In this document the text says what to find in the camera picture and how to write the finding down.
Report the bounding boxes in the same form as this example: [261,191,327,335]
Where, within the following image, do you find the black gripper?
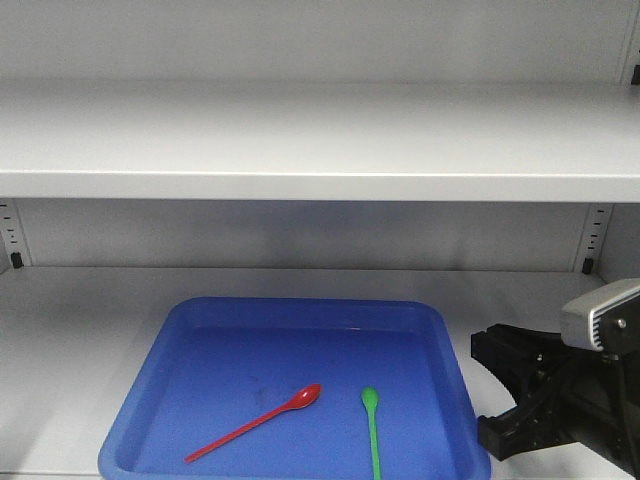
[471,324,639,475]

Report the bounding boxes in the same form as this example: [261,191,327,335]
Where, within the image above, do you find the green plastic spoon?
[361,386,382,480]

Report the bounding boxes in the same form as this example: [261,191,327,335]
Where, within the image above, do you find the red plastic spoon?
[184,383,322,463]

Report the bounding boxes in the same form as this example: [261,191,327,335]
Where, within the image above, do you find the grey cabinet upper shelf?
[1,80,639,203]

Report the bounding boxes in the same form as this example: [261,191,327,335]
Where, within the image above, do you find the grey cabinet shelf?
[1,80,639,203]
[1,267,602,479]

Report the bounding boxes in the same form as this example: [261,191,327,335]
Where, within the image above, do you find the grey cabinet lower shelf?
[1,267,602,479]

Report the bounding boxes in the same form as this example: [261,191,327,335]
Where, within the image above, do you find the blue plastic tray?
[98,297,491,479]

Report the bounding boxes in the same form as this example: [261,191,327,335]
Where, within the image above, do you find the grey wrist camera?
[560,278,639,355]

